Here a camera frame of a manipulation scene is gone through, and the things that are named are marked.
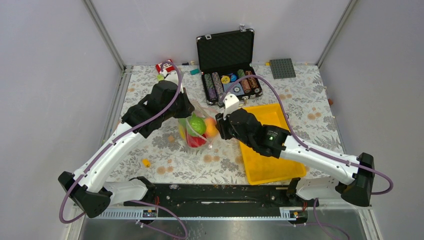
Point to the clear zip top bag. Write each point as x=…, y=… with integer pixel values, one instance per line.
x=203, y=112

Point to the grey lego baseplate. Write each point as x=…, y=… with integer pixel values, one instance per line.
x=282, y=68

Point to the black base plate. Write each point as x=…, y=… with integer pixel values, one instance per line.
x=222, y=200

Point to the yellow plastic tray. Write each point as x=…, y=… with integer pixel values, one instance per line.
x=261, y=169

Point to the red white toy block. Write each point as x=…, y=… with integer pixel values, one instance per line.
x=164, y=68

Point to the orange toy peach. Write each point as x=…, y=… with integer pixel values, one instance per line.
x=211, y=130

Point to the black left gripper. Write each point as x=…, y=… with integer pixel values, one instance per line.
x=188, y=107

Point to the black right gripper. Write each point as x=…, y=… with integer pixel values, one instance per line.
x=221, y=125

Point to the yellow toy banana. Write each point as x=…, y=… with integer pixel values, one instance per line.
x=182, y=132

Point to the small yellow block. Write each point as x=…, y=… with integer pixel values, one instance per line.
x=146, y=163

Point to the floral table mat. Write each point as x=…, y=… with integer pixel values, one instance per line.
x=305, y=101

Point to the light green small block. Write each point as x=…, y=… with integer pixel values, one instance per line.
x=160, y=77

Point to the teal small block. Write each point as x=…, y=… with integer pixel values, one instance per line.
x=194, y=71

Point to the green toy lime front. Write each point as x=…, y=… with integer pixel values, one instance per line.
x=196, y=126

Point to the black poker chip case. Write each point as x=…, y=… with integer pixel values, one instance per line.
x=224, y=58

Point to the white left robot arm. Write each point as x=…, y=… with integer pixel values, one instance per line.
x=88, y=186

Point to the red toy pepper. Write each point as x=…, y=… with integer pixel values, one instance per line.
x=195, y=141

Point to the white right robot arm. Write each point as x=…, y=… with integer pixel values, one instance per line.
x=351, y=176

